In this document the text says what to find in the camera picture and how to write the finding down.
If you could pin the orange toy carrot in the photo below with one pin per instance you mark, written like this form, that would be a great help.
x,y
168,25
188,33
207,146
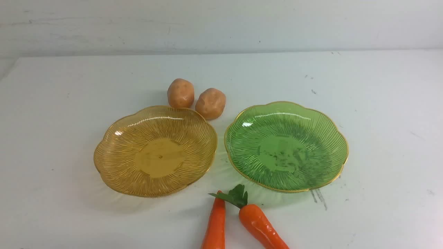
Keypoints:
x,y
252,218
215,233

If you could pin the amber ribbed plastic plate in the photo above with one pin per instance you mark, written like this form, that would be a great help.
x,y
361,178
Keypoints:
x,y
156,152

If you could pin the brown toy potato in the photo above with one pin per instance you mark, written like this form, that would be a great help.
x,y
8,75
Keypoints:
x,y
181,94
211,104

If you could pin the green ribbed plastic plate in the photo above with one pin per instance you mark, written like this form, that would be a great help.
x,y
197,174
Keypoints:
x,y
286,147

